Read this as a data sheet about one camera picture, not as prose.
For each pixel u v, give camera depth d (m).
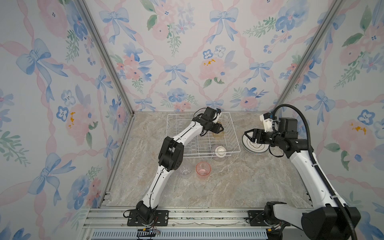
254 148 0.97
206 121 0.79
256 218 0.72
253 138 0.69
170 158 0.62
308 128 0.49
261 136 0.66
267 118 0.67
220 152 0.90
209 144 1.00
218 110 0.90
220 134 0.98
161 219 0.75
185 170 0.90
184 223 0.73
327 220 0.38
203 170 0.89
